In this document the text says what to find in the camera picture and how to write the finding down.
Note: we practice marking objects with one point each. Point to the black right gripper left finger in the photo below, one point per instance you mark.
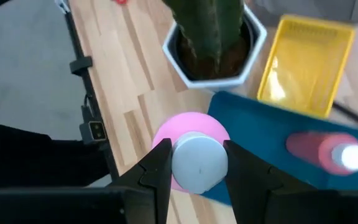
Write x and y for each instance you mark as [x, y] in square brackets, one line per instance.
[151, 193]

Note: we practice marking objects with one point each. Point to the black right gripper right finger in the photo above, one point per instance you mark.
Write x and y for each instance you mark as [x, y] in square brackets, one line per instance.
[259, 199]

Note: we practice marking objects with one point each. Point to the light pink paint bottle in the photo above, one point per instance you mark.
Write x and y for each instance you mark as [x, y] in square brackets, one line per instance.
[197, 161]

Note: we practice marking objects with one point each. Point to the dark pink paint bottle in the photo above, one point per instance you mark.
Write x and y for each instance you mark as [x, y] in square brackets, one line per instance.
[309, 149]

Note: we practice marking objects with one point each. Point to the brown-bristle paintbrush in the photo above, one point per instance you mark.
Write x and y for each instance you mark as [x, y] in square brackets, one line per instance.
[350, 113]

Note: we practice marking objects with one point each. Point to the teal tray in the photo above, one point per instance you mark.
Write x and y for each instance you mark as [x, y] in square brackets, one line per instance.
[253, 130]

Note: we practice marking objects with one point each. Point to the white hexagonal plant pot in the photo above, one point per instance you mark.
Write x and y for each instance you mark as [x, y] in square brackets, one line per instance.
[216, 83]

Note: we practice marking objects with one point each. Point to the yellow plastic basket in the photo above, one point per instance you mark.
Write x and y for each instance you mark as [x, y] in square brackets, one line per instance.
[306, 68]

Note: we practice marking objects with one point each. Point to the black table clamp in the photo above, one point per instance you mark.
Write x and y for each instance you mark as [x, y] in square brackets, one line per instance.
[81, 65]

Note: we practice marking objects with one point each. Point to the black table-level camera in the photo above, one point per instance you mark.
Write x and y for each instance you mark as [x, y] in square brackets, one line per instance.
[93, 132]

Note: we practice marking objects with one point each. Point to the black aluminium table frame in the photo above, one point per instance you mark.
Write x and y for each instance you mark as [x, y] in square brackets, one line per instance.
[89, 93]

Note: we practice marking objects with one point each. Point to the silver aluminium bracket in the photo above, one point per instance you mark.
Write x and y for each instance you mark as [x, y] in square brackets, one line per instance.
[61, 5]

